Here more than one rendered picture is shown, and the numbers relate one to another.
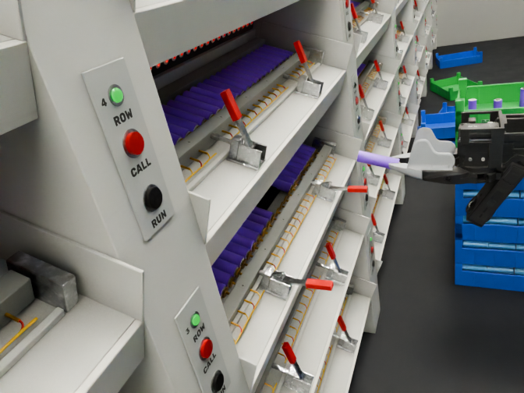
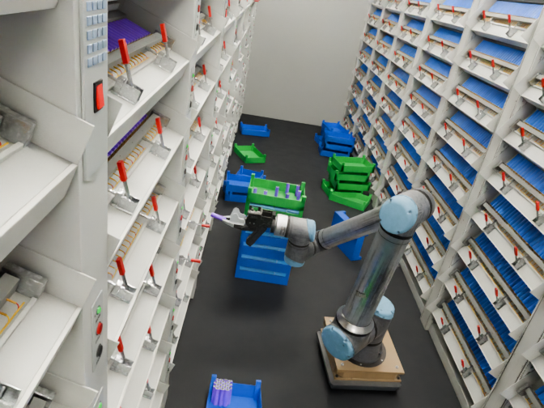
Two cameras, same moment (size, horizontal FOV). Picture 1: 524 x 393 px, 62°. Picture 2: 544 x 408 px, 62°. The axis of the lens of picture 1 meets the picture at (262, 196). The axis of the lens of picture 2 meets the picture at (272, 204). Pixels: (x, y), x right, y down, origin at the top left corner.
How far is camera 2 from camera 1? 1.14 m
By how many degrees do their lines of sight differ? 28
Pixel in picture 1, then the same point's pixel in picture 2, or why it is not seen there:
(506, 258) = (260, 265)
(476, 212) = (249, 240)
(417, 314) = (214, 290)
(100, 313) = (164, 256)
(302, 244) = (184, 246)
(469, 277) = (242, 274)
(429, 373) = (218, 316)
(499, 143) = (259, 219)
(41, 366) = (159, 265)
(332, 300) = (185, 274)
